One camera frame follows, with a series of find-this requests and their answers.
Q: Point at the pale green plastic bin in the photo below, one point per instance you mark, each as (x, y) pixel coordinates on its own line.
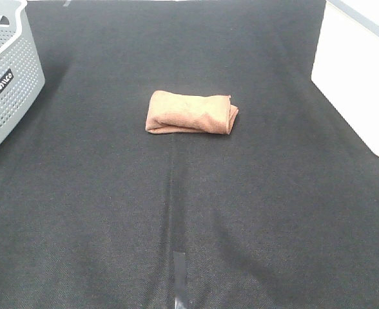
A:
(346, 65)

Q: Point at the black table cloth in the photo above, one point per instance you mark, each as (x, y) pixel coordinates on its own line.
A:
(283, 212)

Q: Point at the brown towel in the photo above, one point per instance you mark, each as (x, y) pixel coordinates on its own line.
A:
(176, 113)

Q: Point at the grey perforated plastic basket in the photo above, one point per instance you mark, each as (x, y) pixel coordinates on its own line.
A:
(21, 73)

